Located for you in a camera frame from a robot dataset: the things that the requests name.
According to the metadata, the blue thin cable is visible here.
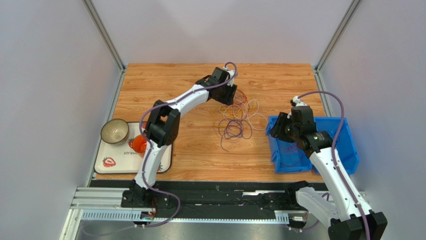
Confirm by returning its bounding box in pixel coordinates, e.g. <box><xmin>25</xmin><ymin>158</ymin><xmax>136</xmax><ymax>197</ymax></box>
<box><xmin>217</xmin><ymin>118</ymin><xmax>254</xmax><ymax>153</ymax></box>

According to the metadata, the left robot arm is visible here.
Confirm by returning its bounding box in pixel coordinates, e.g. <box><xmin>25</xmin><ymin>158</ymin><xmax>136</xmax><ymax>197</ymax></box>
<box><xmin>126</xmin><ymin>64</ymin><xmax>238</xmax><ymax>207</ymax></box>

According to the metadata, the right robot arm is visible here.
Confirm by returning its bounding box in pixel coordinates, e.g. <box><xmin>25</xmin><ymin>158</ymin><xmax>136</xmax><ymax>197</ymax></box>
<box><xmin>268</xmin><ymin>105</ymin><xmax>388</xmax><ymax>240</ymax></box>

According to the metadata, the left blue plastic bin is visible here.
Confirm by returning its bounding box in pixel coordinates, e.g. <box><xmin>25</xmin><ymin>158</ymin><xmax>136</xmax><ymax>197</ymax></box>
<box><xmin>265</xmin><ymin>115</ymin><xmax>313</xmax><ymax>174</ymax></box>

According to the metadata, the blue plastic bin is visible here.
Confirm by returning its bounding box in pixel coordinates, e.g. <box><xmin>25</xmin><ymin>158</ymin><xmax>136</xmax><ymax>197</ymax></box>
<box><xmin>314</xmin><ymin>116</ymin><xmax>360</xmax><ymax>175</ymax></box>
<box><xmin>265</xmin><ymin>115</ymin><xmax>313</xmax><ymax>174</ymax></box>

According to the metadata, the right blue plastic bin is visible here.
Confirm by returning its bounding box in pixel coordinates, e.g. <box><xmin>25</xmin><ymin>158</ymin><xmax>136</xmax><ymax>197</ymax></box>
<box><xmin>314</xmin><ymin>116</ymin><xmax>360</xmax><ymax>175</ymax></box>

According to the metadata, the orange plastic cup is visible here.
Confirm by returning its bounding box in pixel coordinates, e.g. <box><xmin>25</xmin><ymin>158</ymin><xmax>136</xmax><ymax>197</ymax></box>
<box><xmin>131</xmin><ymin>135</ymin><xmax>147</xmax><ymax>154</ymax></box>

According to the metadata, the strawberry print tray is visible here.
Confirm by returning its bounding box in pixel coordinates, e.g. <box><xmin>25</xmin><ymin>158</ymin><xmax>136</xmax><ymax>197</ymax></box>
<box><xmin>94</xmin><ymin>121</ymin><xmax>174</xmax><ymax>175</ymax></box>

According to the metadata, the yellow thin cable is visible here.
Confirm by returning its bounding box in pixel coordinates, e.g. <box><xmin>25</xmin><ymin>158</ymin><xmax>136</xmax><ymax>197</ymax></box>
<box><xmin>211</xmin><ymin>99</ymin><xmax>261</xmax><ymax>132</ymax></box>

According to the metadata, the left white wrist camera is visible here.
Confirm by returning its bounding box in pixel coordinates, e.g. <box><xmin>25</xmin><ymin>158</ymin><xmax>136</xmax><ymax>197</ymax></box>
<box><xmin>223</xmin><ymin>66</ymin><xmax>238</xmax><ymax>87</ymax></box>

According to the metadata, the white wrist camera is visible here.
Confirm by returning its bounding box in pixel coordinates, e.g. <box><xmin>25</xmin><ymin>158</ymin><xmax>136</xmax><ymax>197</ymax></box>
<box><xmin>223</xmin><ymin>66</ymin><xmax>238</xmax><ymax>87</ymax></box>
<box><xmin>290</xmin><ymin>96</ymin><xmax>308</xmax><ymax>107</ymax></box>

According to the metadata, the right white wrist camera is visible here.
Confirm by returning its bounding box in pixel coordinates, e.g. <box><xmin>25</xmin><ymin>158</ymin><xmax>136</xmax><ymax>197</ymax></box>
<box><xmin>290</xmin><ymin>96</ymin><xmax>308</xmax><ymax>107</ymax></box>

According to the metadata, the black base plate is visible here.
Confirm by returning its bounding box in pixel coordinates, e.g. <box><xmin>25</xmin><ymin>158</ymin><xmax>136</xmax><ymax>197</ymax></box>
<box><xmin>120</xmin><ymin>180</ymin><xmax>319</xmax><ymax>221</ymax></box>

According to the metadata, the aluminium frame rail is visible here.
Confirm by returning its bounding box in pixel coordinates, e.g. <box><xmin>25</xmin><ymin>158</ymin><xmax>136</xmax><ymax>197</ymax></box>
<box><xmin>59</xmin><ymin>186</ymin><xmax>380</xmax><ymax>240</ymax></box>

